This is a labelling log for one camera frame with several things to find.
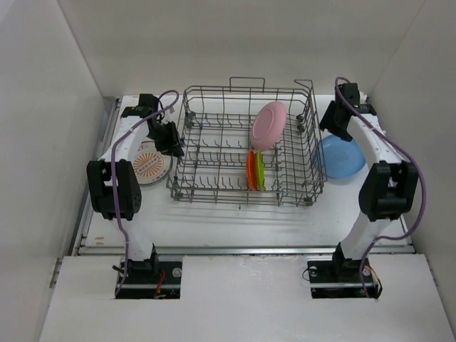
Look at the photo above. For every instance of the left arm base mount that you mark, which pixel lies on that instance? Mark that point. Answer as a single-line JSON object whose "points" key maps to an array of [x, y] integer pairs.
{"points": [[157, 278]]}

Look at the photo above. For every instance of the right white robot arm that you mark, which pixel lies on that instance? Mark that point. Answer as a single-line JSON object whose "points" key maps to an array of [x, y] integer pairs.
{"points": [[389, 188]]}

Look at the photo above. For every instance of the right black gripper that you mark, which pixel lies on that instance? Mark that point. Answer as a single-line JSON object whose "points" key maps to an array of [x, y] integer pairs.
{"points": [[327, 122]]}

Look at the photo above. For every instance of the front aluminium rail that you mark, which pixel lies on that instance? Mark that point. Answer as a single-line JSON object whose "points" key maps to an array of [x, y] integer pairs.
{"points": [[213, 251]]}

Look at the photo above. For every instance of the blue plate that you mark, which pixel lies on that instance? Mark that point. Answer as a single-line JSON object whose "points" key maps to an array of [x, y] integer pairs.
{"points": [[341, 159]]}

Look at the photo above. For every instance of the pink plate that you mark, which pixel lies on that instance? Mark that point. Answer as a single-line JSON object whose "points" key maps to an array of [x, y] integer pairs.
{"points": [[268, 126]]}

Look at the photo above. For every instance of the orange plate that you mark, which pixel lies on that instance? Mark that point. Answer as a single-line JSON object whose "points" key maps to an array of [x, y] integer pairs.
{"points": [[250, 172]]}

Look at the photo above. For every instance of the white plate floral pattern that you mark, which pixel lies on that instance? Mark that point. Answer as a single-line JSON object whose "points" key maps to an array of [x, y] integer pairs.
{"points": [[151, 166]]}

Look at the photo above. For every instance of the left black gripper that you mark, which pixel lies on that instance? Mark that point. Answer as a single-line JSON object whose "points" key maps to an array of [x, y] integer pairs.
{"points": [[172, 147]]}

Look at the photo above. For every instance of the green plate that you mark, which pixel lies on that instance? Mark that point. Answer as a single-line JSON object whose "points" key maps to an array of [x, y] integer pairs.
{"points": [[259, 171]]}

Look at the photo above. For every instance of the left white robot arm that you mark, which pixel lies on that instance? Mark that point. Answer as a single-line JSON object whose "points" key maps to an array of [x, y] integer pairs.
{"points": [[113, 186]]}

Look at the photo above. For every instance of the grey wire dish rack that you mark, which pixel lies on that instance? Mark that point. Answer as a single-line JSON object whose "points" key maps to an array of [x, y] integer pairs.
{"points": [[215, 125]]}

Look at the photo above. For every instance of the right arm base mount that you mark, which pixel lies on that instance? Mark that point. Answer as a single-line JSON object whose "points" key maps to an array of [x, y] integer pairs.
{"points": [[329, 282]]}

